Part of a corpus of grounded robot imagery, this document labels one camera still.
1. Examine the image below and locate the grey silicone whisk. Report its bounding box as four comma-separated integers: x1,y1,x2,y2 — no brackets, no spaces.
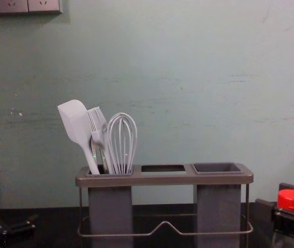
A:
106,112,138,175

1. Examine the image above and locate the pale grey silicone spatula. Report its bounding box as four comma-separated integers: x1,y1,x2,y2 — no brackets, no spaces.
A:
57,99,101,175

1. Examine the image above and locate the grey plastic rack bin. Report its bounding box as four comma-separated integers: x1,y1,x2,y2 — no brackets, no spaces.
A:
192,162,243,248
85,165,135,248

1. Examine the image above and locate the grey metal utensil rack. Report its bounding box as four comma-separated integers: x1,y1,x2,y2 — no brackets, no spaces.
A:
74,162,255,248

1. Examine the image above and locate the grey silicone basting brush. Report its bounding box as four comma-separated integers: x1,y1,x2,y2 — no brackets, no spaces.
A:
85,106,109,173

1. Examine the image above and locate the grey wall socket panel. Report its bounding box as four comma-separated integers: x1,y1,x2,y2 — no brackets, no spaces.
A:
0,0,64,18

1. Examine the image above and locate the black table cloth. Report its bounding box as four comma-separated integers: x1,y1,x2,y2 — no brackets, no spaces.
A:
0,200,294,248

